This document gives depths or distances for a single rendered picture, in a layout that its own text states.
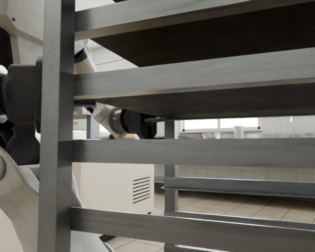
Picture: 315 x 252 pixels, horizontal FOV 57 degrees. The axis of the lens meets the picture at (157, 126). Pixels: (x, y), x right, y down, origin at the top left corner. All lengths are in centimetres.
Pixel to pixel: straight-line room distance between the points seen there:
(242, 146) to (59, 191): 23
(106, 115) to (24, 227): 39
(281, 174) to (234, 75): 445
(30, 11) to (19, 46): 9
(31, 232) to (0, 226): 131
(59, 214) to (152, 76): 21
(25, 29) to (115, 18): 38
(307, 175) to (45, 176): 446
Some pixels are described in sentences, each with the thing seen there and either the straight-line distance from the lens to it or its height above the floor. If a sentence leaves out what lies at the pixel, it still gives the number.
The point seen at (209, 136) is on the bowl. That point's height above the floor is 94.
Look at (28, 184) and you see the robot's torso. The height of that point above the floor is 71.
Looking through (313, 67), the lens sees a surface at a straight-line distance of 33.
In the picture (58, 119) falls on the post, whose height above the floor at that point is 82.
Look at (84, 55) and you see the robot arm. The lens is 106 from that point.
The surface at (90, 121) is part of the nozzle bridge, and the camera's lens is 226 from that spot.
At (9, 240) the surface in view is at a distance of 207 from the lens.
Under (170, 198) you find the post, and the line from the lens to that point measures 80.
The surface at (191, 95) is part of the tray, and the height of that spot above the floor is 86.
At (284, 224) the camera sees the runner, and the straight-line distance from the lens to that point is 76.
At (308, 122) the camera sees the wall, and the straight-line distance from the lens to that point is 471.
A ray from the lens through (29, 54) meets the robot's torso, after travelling 76.
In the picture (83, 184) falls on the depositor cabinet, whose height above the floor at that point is 51.
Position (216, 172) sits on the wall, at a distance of 505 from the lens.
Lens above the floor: 79
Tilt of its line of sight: 4 degrees up
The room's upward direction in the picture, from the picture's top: straight up
